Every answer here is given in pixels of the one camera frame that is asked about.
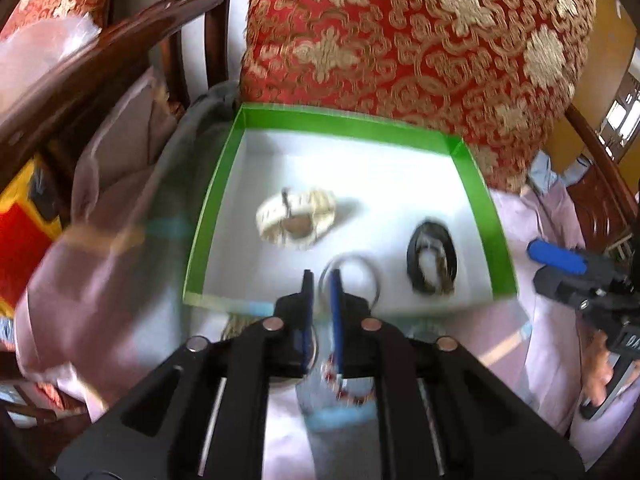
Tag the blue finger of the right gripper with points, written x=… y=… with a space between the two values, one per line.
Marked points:
x=567 y=289
x=559 y=258

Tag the yellow red bag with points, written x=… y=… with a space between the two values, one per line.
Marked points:
x=25 y=237

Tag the pink plastic bag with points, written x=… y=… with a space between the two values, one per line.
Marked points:
x=35 y=49

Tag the clear glass bangle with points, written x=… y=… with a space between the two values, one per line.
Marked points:
x=364 y=261

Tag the dark wooden chair frame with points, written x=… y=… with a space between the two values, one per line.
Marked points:
x=86 y=81

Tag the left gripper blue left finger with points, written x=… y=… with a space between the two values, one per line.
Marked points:
x=307 y=293

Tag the green cardboard box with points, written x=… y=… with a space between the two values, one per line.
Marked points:
x=386 y=177

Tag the black wrist watch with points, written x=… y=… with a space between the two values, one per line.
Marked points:
x=432 y=262

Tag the red gold embroidered cushion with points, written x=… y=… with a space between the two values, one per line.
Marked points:
x=497 y=73

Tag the white wrist watch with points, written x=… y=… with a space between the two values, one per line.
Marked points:
x=296 y=219

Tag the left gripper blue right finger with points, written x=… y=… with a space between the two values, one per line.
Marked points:
x=336 y=296

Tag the grey cloth pouch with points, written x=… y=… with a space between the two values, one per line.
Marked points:
x=343 y=437

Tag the right hand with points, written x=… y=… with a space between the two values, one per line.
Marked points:
x=596 y=370

